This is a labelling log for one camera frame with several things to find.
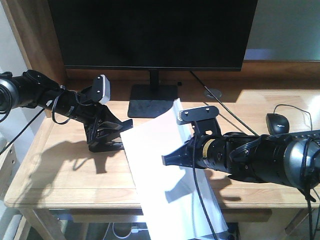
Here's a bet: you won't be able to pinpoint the white charger cable on floor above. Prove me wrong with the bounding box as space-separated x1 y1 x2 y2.
99 221 148 240

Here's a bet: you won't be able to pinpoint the black monitor cable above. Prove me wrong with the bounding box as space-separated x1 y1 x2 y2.
189 70 258 136

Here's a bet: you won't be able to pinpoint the black stapler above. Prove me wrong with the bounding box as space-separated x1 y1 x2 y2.
84 122 124 153

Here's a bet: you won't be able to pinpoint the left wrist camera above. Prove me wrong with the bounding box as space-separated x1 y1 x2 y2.
91 74 111 104

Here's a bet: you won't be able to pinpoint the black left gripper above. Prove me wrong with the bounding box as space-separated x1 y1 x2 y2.
52 86 133 152

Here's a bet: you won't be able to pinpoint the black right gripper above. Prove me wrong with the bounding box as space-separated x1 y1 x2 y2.
162 138 227 172

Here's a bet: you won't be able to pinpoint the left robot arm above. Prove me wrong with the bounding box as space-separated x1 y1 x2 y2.
0 70 133 153

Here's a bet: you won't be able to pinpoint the wooden chair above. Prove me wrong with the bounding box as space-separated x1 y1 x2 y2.
0 136 30 240

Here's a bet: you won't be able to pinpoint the black monitor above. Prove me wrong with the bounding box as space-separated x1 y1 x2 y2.
48 0 258 118

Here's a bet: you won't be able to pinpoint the black computer mouse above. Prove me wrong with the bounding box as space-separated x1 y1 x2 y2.
265 113 290 136

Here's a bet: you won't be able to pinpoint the black keyboard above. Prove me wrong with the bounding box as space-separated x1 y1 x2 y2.
288 129 320 145

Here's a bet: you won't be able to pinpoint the white paper sheets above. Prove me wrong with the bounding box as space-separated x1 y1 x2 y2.
120 99 228 240

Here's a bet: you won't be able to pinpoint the desk cable grommet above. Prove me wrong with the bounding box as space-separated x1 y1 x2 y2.
203 88 223 99

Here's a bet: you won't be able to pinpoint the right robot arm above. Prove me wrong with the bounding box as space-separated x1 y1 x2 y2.
162 131 320 202

